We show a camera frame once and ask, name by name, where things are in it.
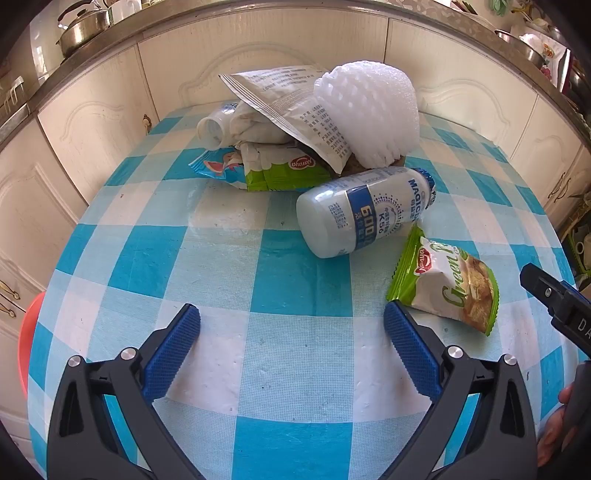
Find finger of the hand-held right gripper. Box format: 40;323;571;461
519;263;591;356

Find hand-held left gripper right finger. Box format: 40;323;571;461
383;300;539;480

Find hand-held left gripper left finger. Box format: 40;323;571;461
46;302;208;480

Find green white biscuit packet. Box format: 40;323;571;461
385;224;500;337

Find red plastic bucket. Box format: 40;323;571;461
17;291;47;400

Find blue capped white bottle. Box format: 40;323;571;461
295;167;437;259

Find green snack wrapper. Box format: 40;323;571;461
235;142;331;192

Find white plastic bottle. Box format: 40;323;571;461
198;102;245;151

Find white wrapper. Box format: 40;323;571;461
228;104;301;153

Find white foam fruit net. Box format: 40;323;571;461
314;62;421;167

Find silver printed pouch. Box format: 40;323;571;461
218;65;356;176

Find person's right hand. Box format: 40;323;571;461
537;388;578;468

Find green plastic rack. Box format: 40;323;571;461
561;217;591;280

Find blue white checked tablecloth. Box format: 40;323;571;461
25;108;580;480

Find blue pink snack wrapper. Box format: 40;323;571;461
188;145;247;188

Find metal bowl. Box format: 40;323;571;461
494;29;546;70

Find flowered plastic bag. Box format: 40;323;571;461
519;23;570;88

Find metal pot with lid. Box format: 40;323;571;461
55;0;112;57

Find white cups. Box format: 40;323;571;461
107;0;141;25

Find steel edged kitchen countertop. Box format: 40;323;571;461
0;0;591;153

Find white wire rack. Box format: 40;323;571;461
0;76;28;121

